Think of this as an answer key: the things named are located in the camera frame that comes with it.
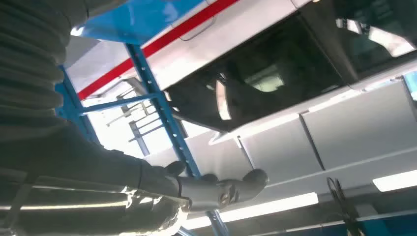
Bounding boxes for blue steel shelf rack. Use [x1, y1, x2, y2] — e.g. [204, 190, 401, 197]
[55, 0, 233, 236]

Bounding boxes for ceiling light strip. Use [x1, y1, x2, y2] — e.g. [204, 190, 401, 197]
[372, 169, 417, 193]
[182, 192, 319, 230]

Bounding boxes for white car red stripe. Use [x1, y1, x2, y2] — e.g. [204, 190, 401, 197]
[65, 0, 417, 147]

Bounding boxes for black tripod stand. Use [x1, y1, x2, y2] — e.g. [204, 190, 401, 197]
[326, 177, 367, 236]

